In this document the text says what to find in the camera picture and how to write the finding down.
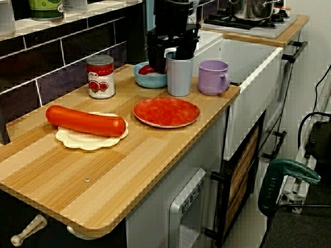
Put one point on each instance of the purple plastic mug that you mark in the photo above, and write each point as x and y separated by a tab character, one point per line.
210	80

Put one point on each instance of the tomato soup can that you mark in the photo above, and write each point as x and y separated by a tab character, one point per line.
101	80

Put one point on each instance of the silver aluminium profile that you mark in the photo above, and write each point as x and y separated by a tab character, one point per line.
289	199

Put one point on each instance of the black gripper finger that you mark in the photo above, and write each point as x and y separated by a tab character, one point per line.
157	59
184	51

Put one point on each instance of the red toy food piece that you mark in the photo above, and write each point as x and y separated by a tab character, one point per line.
144	69

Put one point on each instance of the dark upright post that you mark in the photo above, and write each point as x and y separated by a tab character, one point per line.
137	38

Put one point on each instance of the grey toy stove top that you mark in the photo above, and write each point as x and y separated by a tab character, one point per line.
274	30

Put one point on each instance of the light blue plastic cup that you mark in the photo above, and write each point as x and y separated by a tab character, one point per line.
179	80

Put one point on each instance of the light blue bowl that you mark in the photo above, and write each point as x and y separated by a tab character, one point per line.
150	81

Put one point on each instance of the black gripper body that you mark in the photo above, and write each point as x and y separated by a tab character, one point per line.
173	37

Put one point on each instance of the white plastic jar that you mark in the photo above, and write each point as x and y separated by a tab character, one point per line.
7	18

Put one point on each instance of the black framed wood-pattern door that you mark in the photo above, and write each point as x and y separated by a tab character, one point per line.
241	168

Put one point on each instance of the red round plate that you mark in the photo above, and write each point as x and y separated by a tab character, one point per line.
165	112

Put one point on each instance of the small metal screw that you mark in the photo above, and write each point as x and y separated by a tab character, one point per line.
87	180

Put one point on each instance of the white toy kitchen cabinet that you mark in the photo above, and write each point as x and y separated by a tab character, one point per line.
248	77

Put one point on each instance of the white scalloped toy dough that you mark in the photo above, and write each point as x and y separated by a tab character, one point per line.
88	142

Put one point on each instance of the red toy sausage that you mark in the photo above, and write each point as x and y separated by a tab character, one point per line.
85	121

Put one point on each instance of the steel cooking pot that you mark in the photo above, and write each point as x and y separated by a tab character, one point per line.
250	9

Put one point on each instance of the small white lidded jar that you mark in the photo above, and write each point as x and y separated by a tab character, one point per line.
75	5

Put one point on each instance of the green power drill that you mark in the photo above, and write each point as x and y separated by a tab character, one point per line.
271	186

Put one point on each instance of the white hook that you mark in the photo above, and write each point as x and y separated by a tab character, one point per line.
76	231

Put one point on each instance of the green labelled can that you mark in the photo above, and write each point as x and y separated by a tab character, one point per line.
45	10

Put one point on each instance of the black box device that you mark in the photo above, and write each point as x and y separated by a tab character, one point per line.
320	139

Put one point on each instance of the grey dispenser panel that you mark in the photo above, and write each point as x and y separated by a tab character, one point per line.
178	206

